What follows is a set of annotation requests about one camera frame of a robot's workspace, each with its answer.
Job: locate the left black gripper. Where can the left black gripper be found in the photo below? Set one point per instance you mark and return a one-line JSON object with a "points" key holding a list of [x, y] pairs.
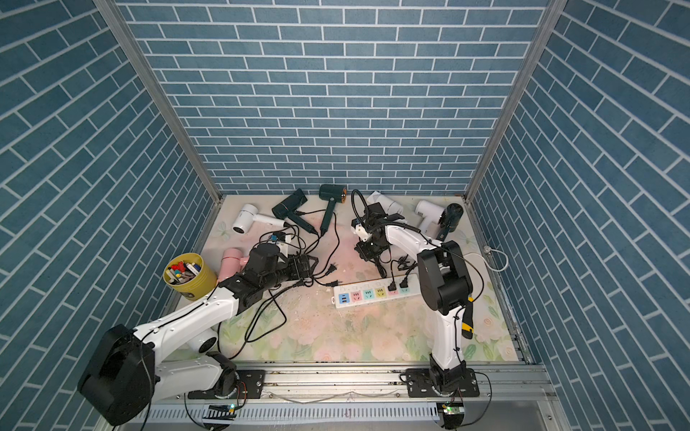
{"points": [[306, 271]]}

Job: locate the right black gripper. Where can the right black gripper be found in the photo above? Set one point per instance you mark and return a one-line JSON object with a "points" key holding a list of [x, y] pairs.
{"points": [[366, 255]]}

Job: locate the white power strip coloured sockets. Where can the white power strip coloured sockets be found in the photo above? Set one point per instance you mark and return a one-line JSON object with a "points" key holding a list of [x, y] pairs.
{"points": [[375, 291]]}

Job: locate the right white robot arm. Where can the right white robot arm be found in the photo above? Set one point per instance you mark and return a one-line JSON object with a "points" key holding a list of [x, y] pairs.
{"points": [[445, 284]]}

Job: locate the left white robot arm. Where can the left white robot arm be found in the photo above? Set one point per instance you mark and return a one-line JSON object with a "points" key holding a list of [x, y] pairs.
{"points": [[133, 368]]}

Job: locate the white folding hair dryer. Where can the white folding hair dryer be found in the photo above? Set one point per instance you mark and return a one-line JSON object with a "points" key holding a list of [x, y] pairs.
{"points": [[389, 205]]}

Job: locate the dark green dryer centre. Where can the dark green dryer centre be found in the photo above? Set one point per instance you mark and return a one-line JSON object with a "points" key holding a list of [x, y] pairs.
{"points": [[332, 194]]}

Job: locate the white glossy hair dryer right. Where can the white glossy hair dryer right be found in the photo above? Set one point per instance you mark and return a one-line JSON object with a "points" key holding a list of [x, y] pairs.
{"points": [[430, 212]]}

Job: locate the dark green dryer angled nozzle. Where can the dark green dryer angled nozzle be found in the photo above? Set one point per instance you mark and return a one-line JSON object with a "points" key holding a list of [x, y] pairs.
{"points": [[288, 207]]}

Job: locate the pink hair dryer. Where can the pink hair dryer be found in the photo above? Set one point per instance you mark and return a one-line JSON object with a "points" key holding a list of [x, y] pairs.
{"points": [[232, 262]]}

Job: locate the white hair dryer far left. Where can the white hair dryer far left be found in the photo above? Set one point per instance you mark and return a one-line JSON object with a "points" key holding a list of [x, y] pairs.
{"points": [[249, 215]]}

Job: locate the dark green dryer right corner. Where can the dark green dryer right corner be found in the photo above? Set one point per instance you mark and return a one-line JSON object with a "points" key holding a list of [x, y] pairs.
{"points": [[449, 220]]}

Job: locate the yellow cup of pens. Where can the yellow cup of pens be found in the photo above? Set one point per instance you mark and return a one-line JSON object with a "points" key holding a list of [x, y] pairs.
{"points": [[189, 275]]}

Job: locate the yellow black utility knife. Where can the yellow black utility knife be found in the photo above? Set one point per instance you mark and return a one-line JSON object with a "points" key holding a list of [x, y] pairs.
{"points": [[468, 319]]}

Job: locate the white wall cable connector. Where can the white wall cable connector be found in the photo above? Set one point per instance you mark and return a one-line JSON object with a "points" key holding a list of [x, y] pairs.
{"points": [[494, 259]]}

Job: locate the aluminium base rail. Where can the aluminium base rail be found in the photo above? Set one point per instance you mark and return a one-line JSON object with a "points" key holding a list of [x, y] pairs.
{"points": [[491, 397]]}

